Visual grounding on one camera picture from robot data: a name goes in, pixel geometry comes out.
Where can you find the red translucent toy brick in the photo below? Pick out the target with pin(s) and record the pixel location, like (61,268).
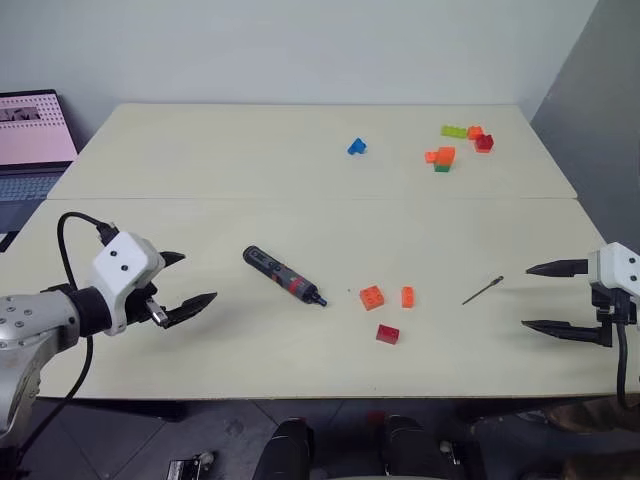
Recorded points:
(388,334)

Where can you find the open laptop with pink screen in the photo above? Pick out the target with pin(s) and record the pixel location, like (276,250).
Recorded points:
(30,130)

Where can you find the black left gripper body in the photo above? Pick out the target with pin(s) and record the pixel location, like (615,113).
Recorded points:
(142,305)

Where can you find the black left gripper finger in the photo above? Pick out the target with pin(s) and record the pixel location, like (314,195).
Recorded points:
(192,306)
(172,257)

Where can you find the blue toy brick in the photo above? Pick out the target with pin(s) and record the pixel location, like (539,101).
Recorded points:
(357,146)

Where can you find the orange narrow toy brick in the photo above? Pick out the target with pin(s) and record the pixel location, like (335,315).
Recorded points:
(407,297)

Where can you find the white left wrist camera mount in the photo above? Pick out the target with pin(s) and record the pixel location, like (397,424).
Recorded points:
(120,260)

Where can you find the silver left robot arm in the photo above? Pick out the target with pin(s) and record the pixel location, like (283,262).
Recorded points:
(20,320)

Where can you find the dark green toy brick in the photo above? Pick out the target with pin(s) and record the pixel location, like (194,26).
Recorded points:
(441,168)

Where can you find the orange square toy brick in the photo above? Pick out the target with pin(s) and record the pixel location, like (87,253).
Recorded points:
(372,298)

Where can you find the lime green toy brick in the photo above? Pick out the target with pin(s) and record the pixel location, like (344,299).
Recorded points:
(453,131)

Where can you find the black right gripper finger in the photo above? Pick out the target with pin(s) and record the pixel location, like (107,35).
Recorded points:
(565,329)
(560,268)

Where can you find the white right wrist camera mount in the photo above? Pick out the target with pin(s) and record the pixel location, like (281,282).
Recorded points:
(615,265)

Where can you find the small orange toy brick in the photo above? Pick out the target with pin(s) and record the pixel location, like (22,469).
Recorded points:
(430,156)

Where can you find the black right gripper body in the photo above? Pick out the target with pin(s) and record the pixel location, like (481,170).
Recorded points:
(620,310)

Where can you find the small black floor device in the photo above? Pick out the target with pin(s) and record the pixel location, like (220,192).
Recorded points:
(185,467)

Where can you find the dark grey electric screwdriver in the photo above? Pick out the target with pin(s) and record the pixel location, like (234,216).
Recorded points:
(280,275)

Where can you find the orange stacked toy brick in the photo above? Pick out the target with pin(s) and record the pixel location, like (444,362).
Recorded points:
(445,156)

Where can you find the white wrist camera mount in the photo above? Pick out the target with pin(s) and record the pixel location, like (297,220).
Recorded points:
(120,260)
(615,265)

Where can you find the dark rounded shape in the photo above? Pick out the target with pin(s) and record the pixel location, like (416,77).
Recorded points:
(287,450)

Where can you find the thin metal screwdriver bit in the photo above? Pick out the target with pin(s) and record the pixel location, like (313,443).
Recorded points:
(482,290)

